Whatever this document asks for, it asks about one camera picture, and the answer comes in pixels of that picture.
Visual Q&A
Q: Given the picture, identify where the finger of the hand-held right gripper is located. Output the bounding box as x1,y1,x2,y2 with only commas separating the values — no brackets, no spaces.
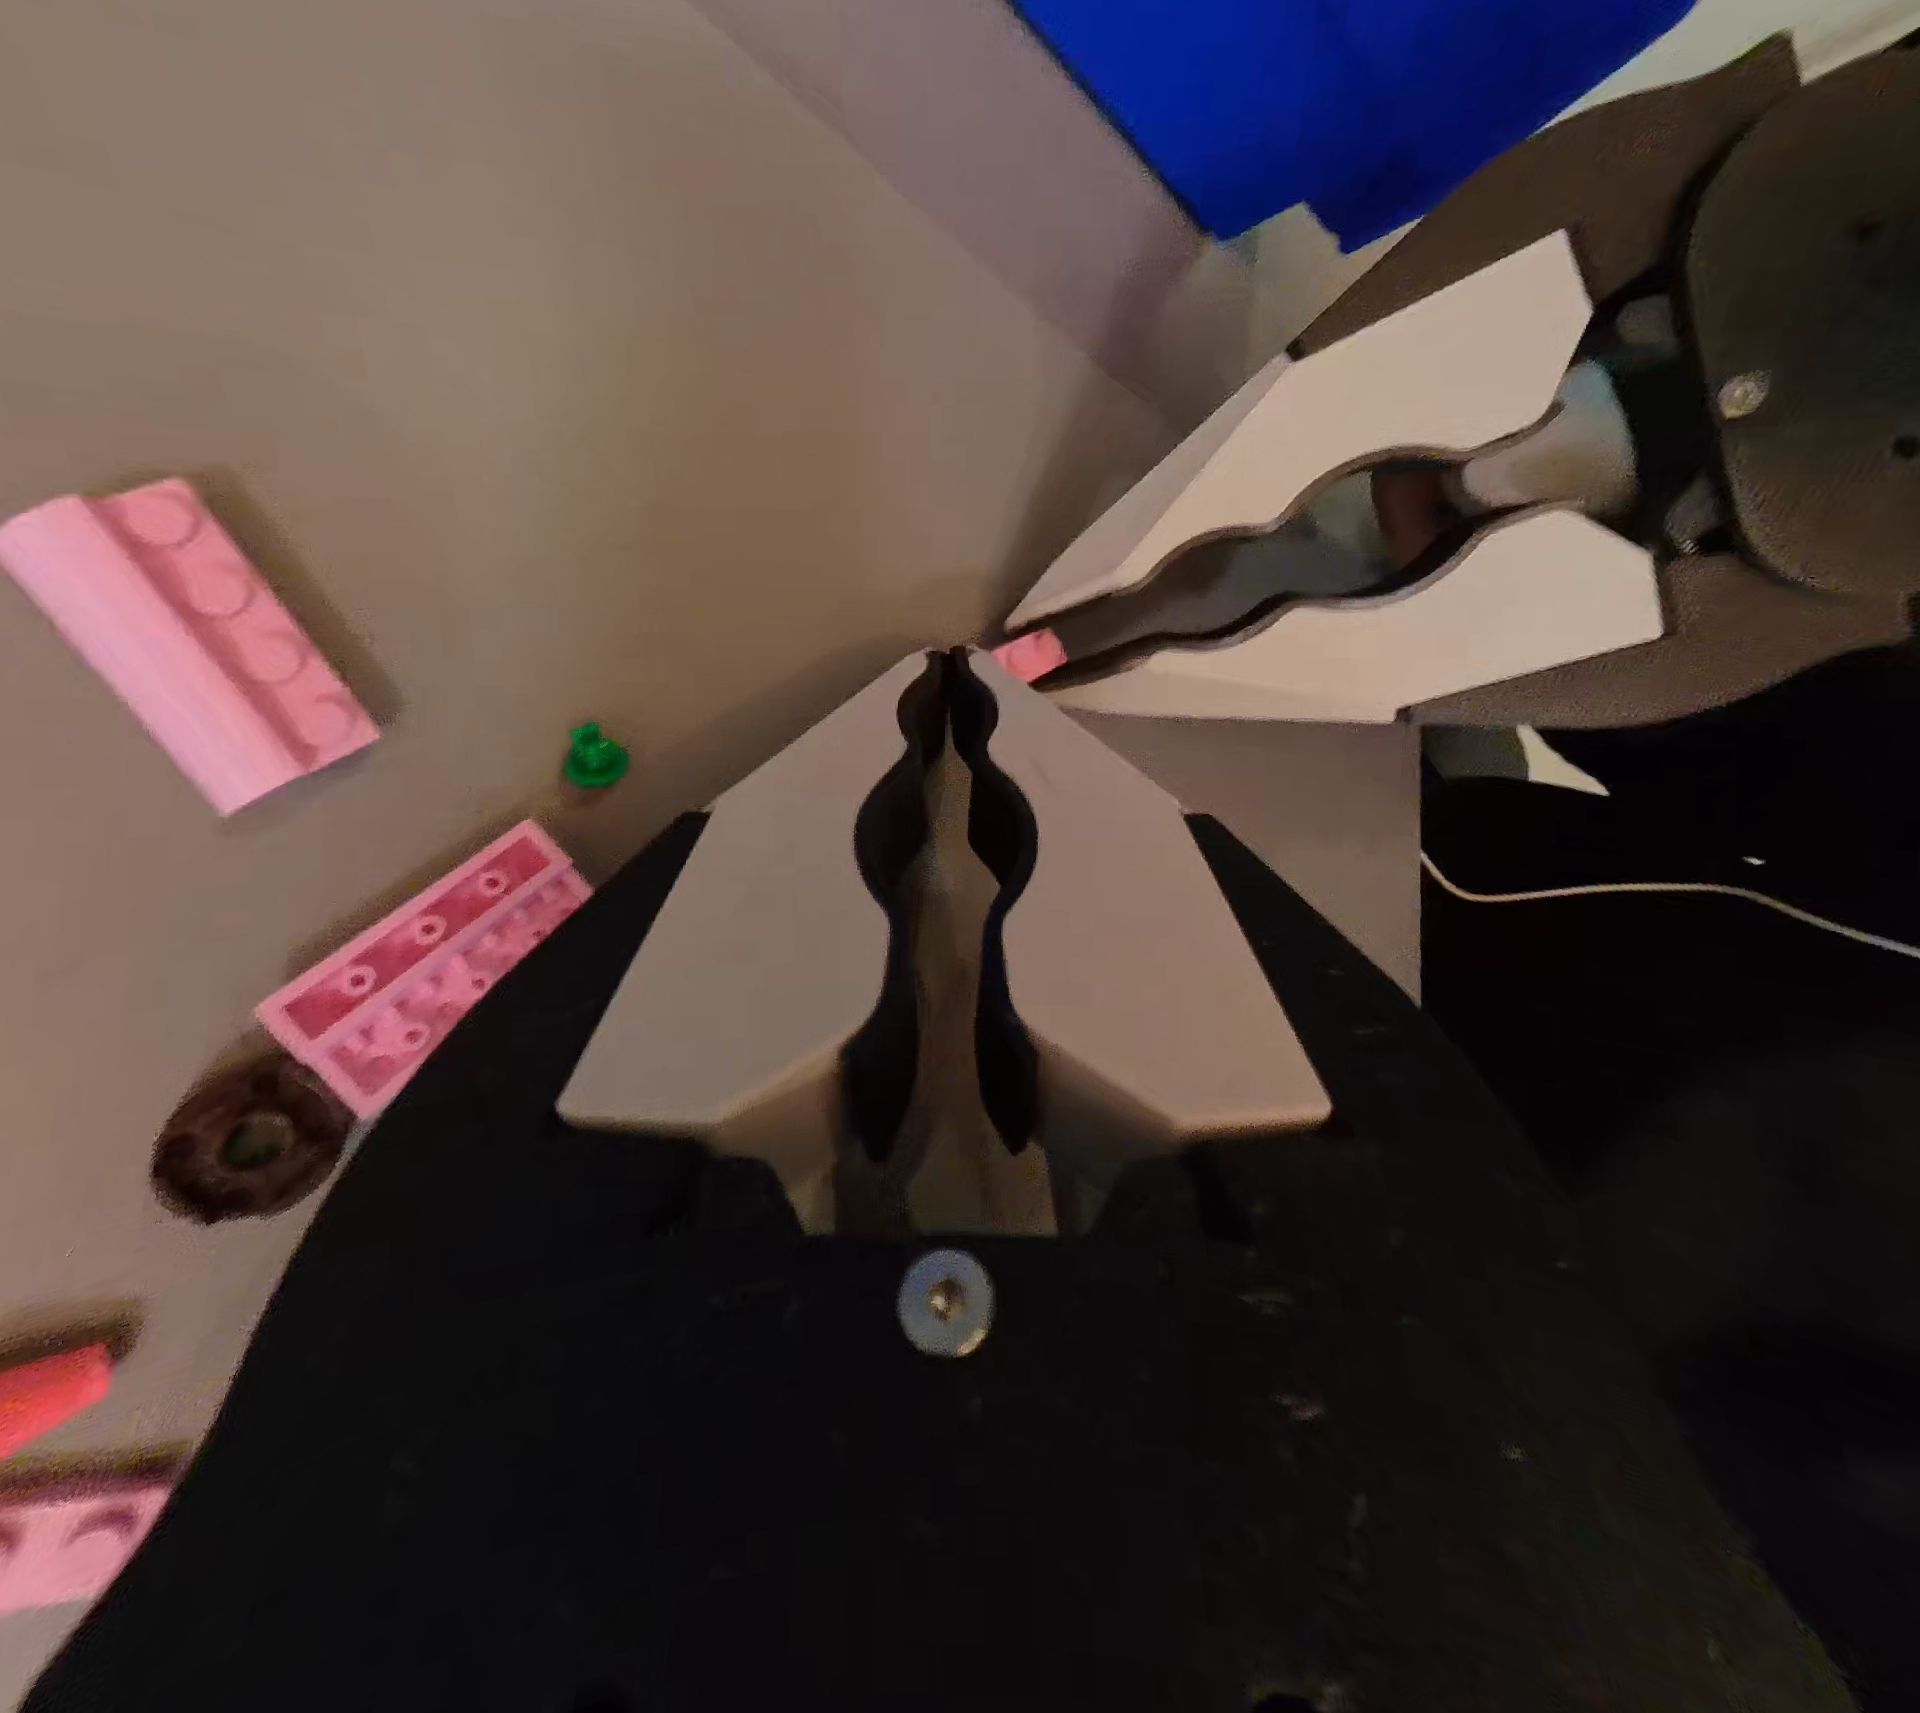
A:
998,227,1598,638
1046,501,1668,716

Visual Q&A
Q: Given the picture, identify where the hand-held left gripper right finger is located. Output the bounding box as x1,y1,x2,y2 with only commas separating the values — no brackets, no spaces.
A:
949,648,1335,1154

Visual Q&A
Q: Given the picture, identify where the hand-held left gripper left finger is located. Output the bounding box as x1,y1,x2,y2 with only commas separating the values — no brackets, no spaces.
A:
555,649,950,1153

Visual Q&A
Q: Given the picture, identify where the pile of pink toy bricks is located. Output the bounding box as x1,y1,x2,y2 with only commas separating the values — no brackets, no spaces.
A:
0,473,594,1617

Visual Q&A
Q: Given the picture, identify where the brown flower toy piece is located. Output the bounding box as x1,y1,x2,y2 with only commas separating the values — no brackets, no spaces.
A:
147,1051,358,1224

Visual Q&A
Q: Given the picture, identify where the pink curved slope toy brick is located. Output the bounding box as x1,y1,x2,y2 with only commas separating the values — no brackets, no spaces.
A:
0,473,385,819

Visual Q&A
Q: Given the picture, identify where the orange carrot toy piece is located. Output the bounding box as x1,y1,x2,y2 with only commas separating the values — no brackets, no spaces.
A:
0,1341,122,1461

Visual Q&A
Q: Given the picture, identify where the white cord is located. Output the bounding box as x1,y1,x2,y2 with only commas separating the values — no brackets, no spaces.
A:
1420,847,1920,960

